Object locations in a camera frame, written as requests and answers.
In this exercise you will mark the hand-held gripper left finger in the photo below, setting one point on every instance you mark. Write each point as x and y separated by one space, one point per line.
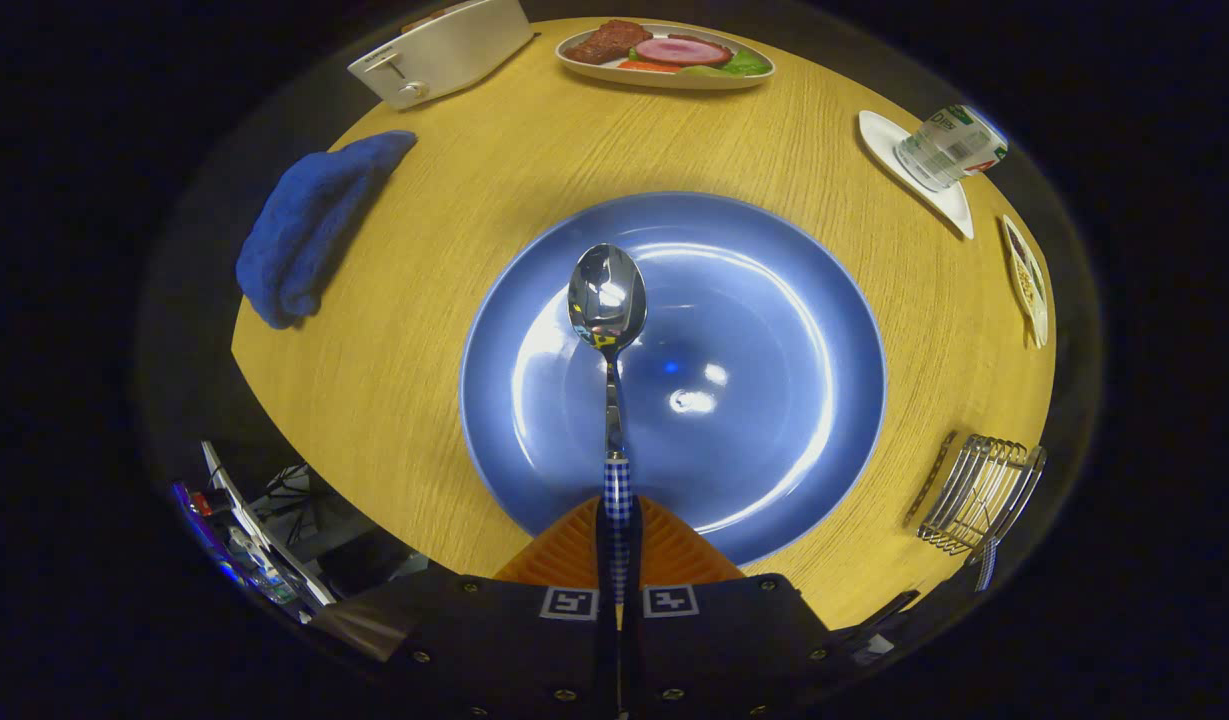
514 650

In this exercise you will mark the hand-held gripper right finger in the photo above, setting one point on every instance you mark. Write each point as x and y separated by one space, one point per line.
724 650

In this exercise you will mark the lit screen device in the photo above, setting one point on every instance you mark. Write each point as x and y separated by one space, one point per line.
234 555

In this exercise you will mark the blue round plate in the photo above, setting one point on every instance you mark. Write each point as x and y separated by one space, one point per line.
754 330

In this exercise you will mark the blue folded cloth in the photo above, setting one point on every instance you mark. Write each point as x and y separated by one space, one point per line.
304 230

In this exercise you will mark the white divided bean dish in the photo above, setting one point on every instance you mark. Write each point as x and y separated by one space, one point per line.
1029 290

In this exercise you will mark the white square coaster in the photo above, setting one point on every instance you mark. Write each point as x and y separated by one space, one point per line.
889 140

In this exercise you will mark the white plastic bottle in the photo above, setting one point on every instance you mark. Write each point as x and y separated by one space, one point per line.
949 150

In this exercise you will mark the oval food plate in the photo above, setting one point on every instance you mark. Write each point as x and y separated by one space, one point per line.
664 80

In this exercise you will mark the green lettuce leaf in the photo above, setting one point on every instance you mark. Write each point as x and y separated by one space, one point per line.
749 63

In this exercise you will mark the red tomato slice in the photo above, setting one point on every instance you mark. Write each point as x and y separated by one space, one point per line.
646 66

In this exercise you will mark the pink ham slice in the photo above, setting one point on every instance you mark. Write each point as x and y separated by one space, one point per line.
684 50

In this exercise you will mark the white toaster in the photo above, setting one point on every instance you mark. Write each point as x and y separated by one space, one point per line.
454 50

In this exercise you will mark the brown meat slice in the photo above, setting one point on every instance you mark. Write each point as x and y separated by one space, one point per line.
609 42

